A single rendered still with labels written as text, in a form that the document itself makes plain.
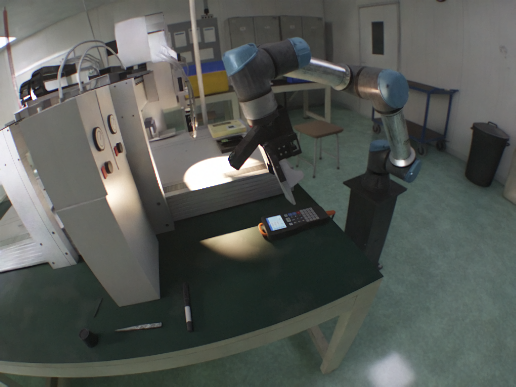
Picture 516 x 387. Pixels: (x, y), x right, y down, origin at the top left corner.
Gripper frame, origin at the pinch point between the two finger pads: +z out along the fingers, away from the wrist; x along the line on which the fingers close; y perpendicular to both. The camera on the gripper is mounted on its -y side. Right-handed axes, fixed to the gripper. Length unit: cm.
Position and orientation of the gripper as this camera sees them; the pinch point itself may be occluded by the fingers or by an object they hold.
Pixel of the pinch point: (282, 188)
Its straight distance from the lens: 64.4
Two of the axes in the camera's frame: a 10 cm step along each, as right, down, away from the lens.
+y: 9.1, -4.2, 0.2
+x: -2.5, -5.0, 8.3
